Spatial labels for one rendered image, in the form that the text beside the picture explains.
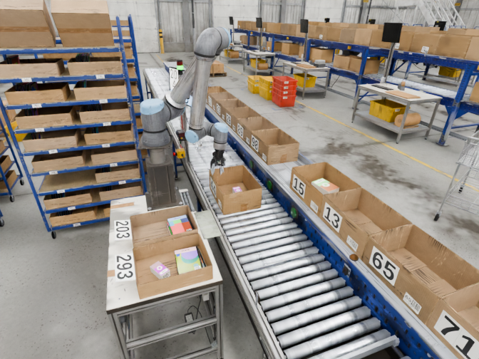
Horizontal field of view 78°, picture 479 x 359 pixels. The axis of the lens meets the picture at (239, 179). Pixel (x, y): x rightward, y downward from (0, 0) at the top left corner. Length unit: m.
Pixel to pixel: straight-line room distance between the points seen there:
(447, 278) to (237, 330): 1.39
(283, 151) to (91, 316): 1.96
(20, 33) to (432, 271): 3.13
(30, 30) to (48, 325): 2.19
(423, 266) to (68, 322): 2.37
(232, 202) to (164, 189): 0.50
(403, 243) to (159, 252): 1.36
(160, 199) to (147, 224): 0.24
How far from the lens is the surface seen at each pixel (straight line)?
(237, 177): 2.44
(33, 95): 2.93
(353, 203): 2.05
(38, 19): 2.88
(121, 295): 1.70
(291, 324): 1.54
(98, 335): 2.55
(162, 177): 2.14
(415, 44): 7.40
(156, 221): 2.08
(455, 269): 1.74
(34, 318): 2.86
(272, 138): 2.89
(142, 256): 1.83
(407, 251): 1.88
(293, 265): 1.78
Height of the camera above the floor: 1.99
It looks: 29 degrees down
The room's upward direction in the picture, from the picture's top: 1 degrees clockwise
